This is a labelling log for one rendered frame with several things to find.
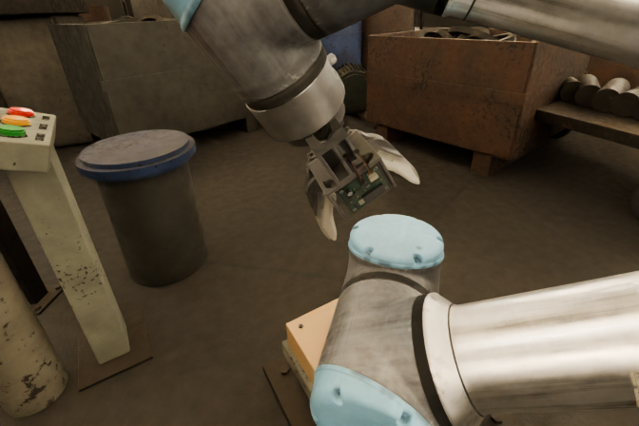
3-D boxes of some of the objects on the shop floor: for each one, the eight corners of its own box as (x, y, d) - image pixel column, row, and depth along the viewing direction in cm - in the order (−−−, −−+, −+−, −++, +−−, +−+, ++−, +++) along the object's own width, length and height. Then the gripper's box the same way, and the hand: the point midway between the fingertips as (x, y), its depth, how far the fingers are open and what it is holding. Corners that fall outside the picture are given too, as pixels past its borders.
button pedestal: (79, 401, 79) (-69, 141, 50) (78, 329, 97) (-30, 107, 69) (155, 365, 86) (62, 121, 58) (141, 304, 104) (66, 96, 76)
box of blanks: (127, 171, 193) (79, 16, 158) (81, 141, 244) (36, 18, 209) (271, 126, 259) (259, 9, 224) (210, 109, 310) (193, 12, 275)
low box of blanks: (565, 145, 205) (602, 22, 175) (505, 184, 164) (540, 32, 135) (430, 115, 270) (440, 22, 240) (363, 138, 230) (365, 29, 200)
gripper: (240, 196, 33) (333, 280, 46) (415, 72, 32) (459, 197, 45) (227, 150, 40) (312, 236, 53) (373, 46, 38) (422, 161, 51)
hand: (371, 205), depth 51 cm, fingers open, 14 cm apart
